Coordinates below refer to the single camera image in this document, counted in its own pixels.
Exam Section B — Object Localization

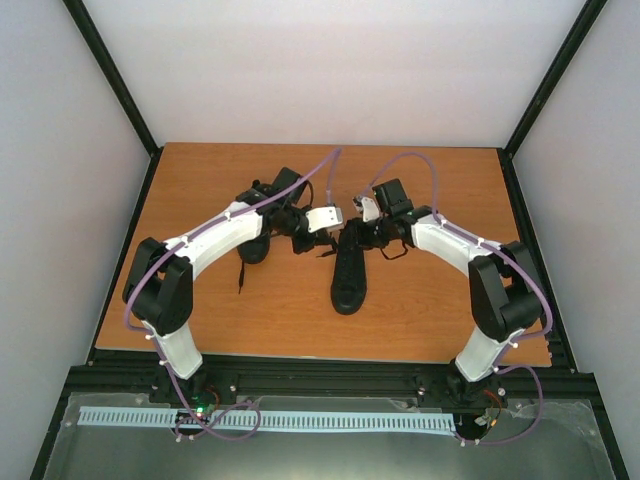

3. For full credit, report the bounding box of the black sneaker with laces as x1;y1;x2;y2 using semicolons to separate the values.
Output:
315;219;413;316

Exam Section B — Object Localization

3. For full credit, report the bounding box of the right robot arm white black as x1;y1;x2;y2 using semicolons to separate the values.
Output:
353;179;552;404

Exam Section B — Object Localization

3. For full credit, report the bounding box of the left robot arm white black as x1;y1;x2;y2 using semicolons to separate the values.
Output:
123;168;343;403

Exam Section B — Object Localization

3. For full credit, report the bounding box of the black sneaker left one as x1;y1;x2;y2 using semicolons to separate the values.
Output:
236;233;271;293

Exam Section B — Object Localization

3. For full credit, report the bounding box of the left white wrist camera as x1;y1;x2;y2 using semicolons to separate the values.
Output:
305;205;344;233

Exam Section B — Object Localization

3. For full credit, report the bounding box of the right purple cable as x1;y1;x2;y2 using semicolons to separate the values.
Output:
357;151;555;447

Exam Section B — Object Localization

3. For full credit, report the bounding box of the grey metal base plate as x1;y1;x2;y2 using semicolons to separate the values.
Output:
44;394;614;479

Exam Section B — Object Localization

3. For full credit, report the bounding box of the white slotted cable duct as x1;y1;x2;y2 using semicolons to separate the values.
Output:
77;406;455;436

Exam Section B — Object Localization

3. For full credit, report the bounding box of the right black corner post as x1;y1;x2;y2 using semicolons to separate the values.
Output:
502;0;609;156

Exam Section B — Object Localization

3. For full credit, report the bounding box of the black corner post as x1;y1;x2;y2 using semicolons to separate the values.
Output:
502;0;609;156
61;0;163;157

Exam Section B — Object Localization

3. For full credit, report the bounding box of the left black corner post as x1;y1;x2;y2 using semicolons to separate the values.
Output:
61;0;163;157

